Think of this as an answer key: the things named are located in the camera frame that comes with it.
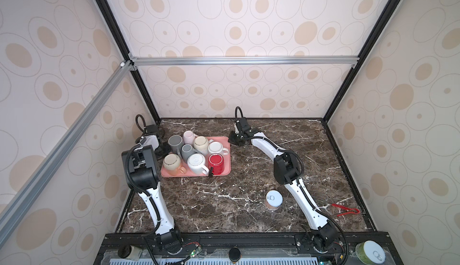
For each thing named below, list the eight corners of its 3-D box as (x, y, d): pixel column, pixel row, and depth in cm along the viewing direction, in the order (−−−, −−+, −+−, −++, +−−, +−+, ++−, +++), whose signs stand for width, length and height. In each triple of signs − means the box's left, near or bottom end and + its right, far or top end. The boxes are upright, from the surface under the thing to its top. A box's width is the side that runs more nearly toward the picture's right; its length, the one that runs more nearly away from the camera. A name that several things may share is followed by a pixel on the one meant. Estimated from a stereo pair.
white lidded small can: (266, 210, 84) (268, 206, 80) (264, 194, 89) (266, 189, 85) (281, 210, 85) (284, 206, 80) (279, 194, 89) (281, 189, 85)
